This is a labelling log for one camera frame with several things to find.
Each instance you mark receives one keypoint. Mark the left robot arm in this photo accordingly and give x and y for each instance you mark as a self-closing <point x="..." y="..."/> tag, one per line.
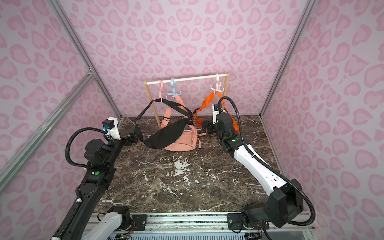
<point x="101" y="158"/>

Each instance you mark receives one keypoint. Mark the wooden clothes rack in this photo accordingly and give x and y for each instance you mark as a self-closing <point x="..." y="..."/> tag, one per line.
<point x="224" y="79"/>

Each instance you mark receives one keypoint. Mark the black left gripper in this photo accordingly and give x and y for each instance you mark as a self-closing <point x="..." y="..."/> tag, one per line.
<point x="130" y="139"/>

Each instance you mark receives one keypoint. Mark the pink plastic hook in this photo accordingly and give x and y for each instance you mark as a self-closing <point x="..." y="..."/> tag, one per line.
<point x="161" y="87"/>

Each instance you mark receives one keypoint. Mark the orange bag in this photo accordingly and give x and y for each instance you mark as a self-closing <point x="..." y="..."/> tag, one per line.
<point x="216" y="98"/>

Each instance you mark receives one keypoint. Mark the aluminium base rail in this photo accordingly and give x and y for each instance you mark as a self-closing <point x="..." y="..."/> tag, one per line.
<point x="193" y="226"/>

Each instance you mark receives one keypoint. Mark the pink bag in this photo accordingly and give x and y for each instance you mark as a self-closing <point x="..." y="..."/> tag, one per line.
<point x="183" y="132"/>

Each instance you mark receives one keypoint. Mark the black bag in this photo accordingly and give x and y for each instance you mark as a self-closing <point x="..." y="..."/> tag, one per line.
<point x="167" y="135"/>

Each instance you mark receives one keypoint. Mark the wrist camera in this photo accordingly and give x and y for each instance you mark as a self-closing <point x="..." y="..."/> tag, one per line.
<point x="216" y="110"/>
<point x="110" y="126"/>

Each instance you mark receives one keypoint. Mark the white plastic hook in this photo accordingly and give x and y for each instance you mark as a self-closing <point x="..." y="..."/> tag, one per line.
<point x="217" y="87"/>

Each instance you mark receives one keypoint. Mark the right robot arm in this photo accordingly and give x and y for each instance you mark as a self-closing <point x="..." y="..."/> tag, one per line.
<point x="284" y="203"/>

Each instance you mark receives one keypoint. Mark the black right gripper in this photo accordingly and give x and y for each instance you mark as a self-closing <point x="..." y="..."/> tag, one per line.
<point x="211" y="128"/>

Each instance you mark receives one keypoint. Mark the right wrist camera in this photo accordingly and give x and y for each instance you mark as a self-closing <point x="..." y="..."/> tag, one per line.
<point x="216" y="110"/>

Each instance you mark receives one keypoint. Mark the blue plastic hook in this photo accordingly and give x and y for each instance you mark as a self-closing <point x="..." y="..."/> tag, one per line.
<point x="173" y="86"/>

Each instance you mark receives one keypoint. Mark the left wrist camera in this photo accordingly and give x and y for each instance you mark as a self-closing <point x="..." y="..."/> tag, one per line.
<point x="110" y="126"/>

